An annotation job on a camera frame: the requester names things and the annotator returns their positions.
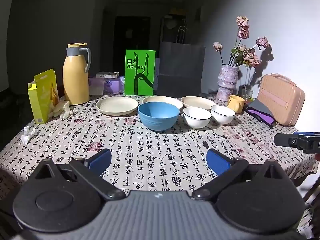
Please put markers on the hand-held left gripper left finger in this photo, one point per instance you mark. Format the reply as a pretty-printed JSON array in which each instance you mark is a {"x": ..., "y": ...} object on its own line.
[{"x": 100, "y": 161}]

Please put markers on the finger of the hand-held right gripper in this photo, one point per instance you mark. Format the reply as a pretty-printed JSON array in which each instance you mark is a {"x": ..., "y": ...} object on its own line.
[{"x": 285, "y": 140}]

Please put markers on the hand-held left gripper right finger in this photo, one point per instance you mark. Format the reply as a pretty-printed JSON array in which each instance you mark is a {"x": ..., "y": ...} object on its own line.
[{"x": 217, "y": 162}]

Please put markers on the white bowl with black rim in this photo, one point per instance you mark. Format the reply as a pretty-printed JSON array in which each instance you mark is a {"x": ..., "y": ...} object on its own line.
[
  {"x": 197, "y": 118},
  {"x": 222, "y": 116}
]

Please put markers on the cream plate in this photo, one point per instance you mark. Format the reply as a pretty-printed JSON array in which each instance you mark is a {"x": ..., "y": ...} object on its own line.
[
  {"x": 117, "y": 105},
  {"x": 197, "y": 102},
  {"x": 162, "y": 99}
]

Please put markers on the blue ribbed bowl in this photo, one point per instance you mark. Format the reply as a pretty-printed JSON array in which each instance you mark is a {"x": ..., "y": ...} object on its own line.
[{"x": 158, "y": 117}]

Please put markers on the grey and purple pouch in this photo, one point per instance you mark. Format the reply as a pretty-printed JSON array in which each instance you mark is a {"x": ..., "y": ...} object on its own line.
[{"x": 261, "y": 111}]

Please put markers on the pink small suitcase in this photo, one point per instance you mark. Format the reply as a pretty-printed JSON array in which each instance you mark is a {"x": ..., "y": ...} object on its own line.
[{"x": 280, "y": 100}]

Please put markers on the calligraphy print tablecloth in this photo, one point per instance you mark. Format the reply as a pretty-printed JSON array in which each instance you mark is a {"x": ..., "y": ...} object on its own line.
[{"x": 155, "y": 150}]

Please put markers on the clear glass cup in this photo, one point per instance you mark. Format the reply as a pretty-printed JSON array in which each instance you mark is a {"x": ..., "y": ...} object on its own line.
[{"x": 247, "y": 93}]

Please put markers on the yellow mug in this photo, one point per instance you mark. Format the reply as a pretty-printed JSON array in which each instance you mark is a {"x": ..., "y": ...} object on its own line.
[{"x": 236, "y": 103}]

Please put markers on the white disposable gloves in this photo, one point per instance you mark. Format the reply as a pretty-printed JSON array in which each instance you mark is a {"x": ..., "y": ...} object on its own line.
[{"x": 61, "y": 108}]

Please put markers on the crumpled white tissue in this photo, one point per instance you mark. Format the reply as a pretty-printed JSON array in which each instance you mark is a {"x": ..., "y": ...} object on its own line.
[{"x": 28, "y": 136}]

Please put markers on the yellow thermos jug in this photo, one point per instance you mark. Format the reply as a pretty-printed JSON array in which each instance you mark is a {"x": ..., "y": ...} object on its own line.
[{"x": 75, "y": 80}]

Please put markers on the yellow snack box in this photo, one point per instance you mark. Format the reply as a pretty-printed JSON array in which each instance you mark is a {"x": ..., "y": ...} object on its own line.
[{"x": 42, "y": 97}]

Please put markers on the small white carton box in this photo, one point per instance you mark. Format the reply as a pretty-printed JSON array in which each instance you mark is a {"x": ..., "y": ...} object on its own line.
[{"x": 107, "y": 75}]

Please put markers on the green paper bag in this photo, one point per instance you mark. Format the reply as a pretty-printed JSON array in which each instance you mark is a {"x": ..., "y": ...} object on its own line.
[{"x": 140, "y": 75}]

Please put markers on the dried pink roses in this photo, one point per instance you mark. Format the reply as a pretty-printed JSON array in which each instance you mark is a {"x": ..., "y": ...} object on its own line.
[{"x": 243, "y": 52}]

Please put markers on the dark grey paper bag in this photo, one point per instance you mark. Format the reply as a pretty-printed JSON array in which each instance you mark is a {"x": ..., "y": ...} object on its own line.
[{"x": 180, "y": 72}]

